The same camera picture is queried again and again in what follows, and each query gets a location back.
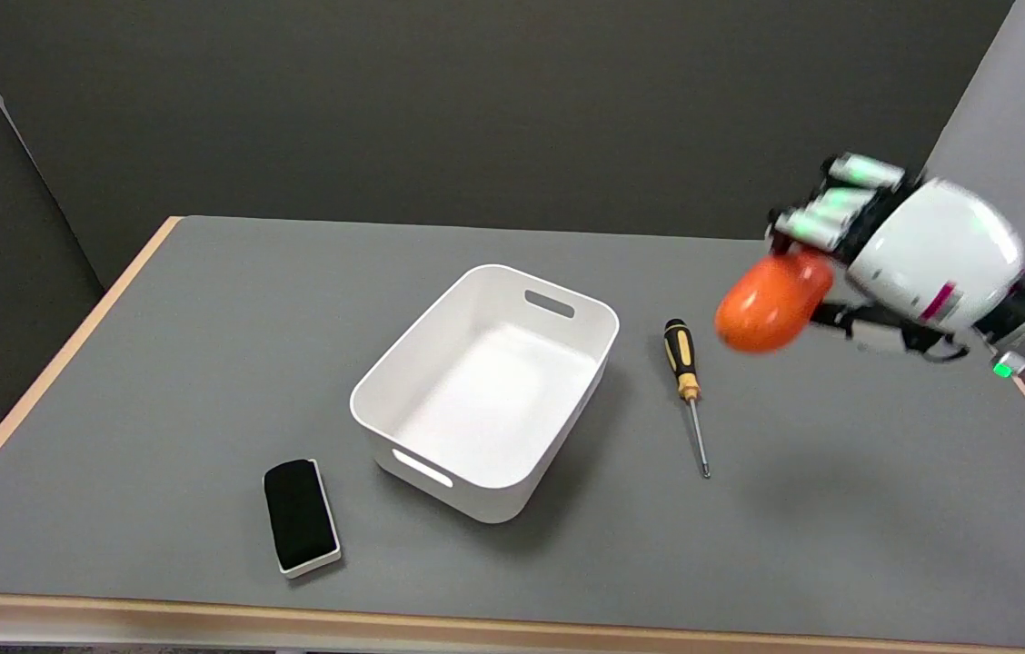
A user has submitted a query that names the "white plastic bin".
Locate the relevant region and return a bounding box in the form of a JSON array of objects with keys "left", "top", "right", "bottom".
[{"left": 349, "top": 263, "right": 621, "bottom": 525}]

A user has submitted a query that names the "black yellow screwdriver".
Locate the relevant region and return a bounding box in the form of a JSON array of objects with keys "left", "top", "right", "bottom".
[{"left": 663, "top": 318, "right": 712, "bottom": 480}]

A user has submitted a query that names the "black whiteboard eraser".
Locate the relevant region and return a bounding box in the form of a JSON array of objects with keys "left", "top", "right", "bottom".
[{"left": 263, "top": 458, "right": 343, "bottom": 580}]

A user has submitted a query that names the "orange mango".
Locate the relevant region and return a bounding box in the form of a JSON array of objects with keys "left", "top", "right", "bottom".
[{"left": 714, "top": 248, "right": 837, "bottom": 354}]

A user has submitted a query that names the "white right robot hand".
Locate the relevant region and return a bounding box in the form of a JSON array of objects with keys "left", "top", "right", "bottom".
[{"left": 765, "top": 152, "right": 1025, "bottom": 362}]

